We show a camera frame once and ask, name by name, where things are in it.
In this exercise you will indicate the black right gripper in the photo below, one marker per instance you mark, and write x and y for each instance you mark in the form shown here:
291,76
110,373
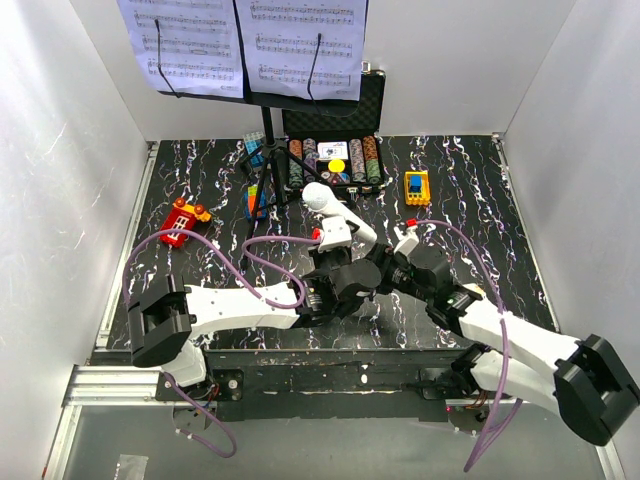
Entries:
384,255

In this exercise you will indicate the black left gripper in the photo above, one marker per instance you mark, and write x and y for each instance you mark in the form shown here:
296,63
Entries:
319,256

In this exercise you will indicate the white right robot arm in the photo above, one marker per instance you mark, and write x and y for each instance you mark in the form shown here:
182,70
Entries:
584,382

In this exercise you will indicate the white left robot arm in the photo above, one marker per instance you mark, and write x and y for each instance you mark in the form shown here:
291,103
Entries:
166,318

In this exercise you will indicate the yellow toy block tray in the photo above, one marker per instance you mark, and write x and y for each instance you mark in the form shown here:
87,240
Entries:
417,188

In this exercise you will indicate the yellow dealer chip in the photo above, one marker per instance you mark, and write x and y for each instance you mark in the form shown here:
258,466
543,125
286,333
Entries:
336,166

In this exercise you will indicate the blue orange toy block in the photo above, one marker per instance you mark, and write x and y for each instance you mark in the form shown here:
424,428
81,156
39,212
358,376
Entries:
249,200

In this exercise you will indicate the white playing card deck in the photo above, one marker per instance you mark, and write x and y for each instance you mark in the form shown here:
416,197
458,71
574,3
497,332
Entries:
333,150

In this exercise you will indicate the black poker chip case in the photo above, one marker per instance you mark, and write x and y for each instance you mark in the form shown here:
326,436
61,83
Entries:
364,172

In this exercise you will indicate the black music stand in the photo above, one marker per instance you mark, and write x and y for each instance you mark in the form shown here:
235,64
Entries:
272,148

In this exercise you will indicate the light blue toy block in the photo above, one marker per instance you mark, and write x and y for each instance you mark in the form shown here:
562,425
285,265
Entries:
253,145

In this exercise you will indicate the red toy bus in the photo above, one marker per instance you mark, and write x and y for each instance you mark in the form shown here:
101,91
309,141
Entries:
183,216

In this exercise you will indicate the right sheet music page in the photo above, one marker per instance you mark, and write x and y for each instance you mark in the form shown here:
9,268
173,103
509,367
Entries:
311,50

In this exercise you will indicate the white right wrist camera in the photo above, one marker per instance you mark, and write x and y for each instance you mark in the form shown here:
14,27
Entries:
407,238

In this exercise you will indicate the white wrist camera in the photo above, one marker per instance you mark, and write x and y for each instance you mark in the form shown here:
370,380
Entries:
336,233
407,238

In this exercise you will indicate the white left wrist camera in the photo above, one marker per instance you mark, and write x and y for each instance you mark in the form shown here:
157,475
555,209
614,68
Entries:
336,233

